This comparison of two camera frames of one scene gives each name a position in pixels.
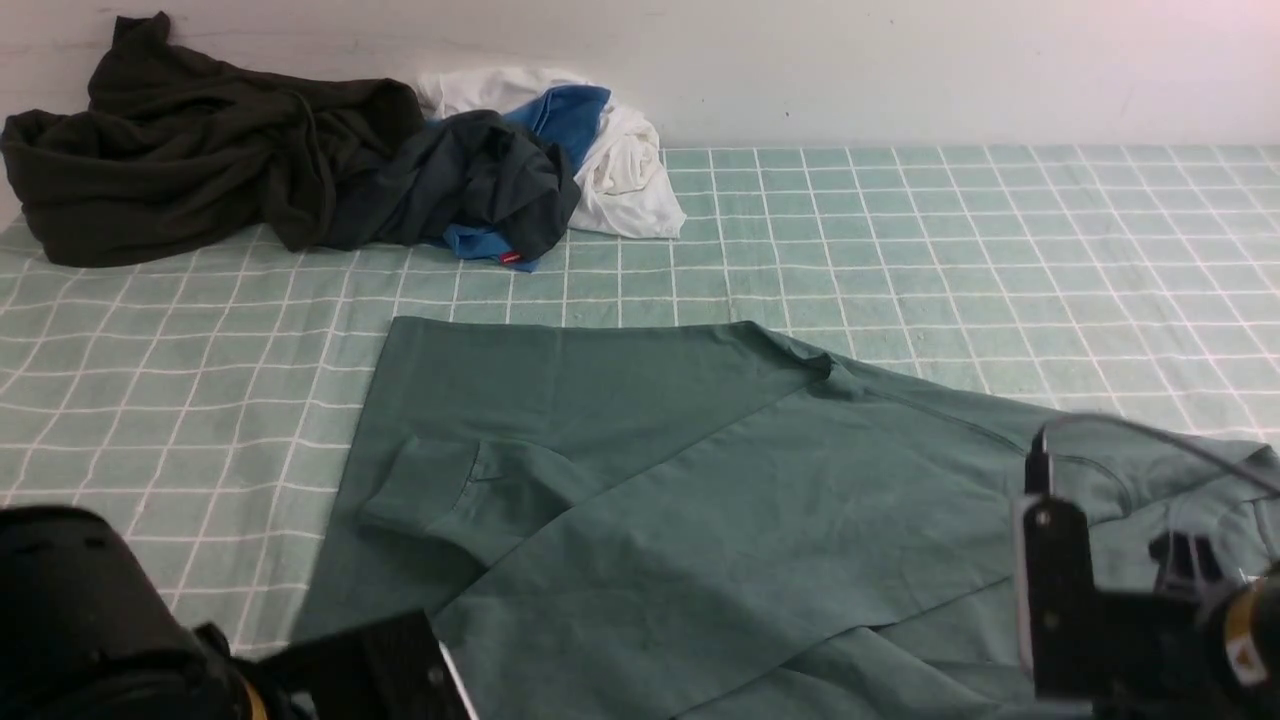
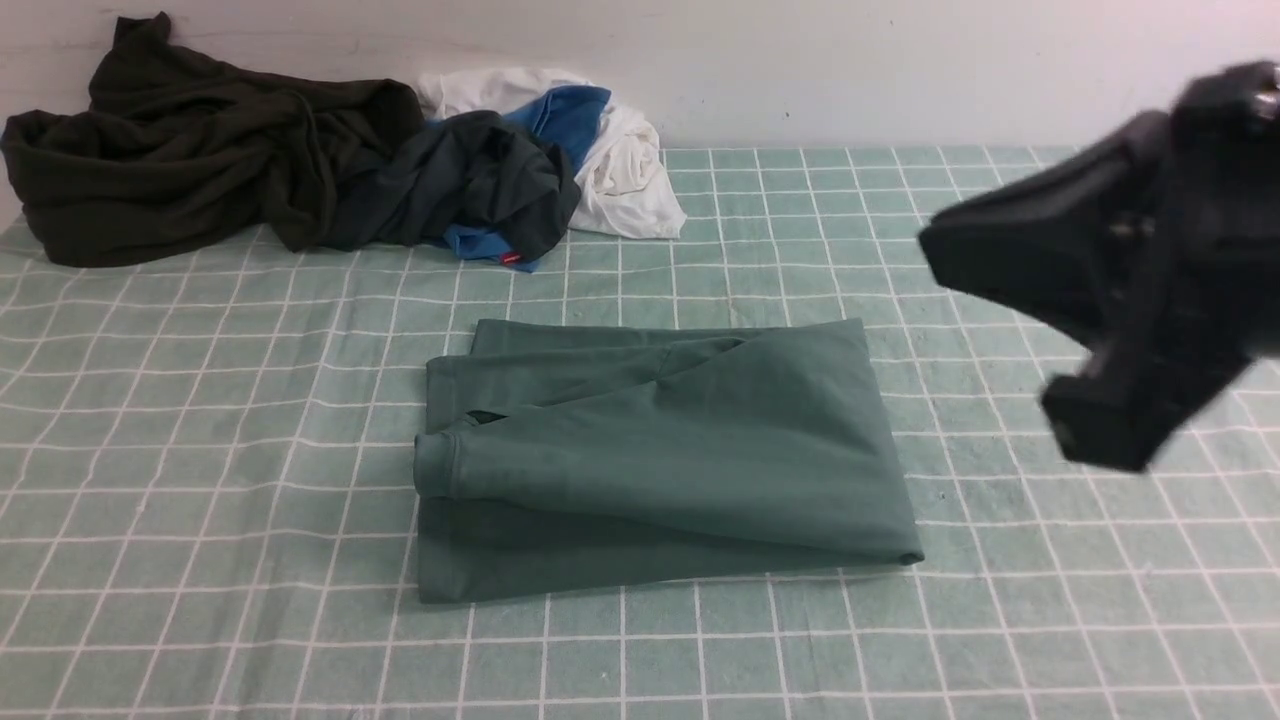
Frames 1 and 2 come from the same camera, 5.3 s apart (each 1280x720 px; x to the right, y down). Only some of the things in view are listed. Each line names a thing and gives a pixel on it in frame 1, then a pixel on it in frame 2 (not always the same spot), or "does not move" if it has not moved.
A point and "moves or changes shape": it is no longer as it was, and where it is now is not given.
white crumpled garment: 624,189 does not move
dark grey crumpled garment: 485,170 does not move
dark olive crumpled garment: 169,148 does not move
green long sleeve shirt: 718,520 moves or changes shape
